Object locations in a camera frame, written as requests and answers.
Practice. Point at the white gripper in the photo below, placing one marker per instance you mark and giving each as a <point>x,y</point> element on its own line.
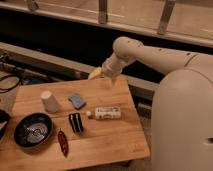
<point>111,67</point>

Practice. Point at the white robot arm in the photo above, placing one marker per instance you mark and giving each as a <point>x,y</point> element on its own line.
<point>182,106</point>

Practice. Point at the white glue bottle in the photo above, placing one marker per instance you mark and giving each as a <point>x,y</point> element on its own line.
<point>101,113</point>

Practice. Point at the black white striped block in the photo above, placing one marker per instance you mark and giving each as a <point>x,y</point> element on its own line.
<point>75,122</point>

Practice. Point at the wooden board table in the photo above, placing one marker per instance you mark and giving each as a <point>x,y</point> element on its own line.
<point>102,141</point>

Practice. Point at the red pen-shaped object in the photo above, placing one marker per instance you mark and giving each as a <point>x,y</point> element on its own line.
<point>63,142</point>

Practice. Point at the black patterned bowl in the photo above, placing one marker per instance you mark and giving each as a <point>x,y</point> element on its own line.
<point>33,130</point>

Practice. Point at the dark object at left edge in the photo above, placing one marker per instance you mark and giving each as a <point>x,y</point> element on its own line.
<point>4,119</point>

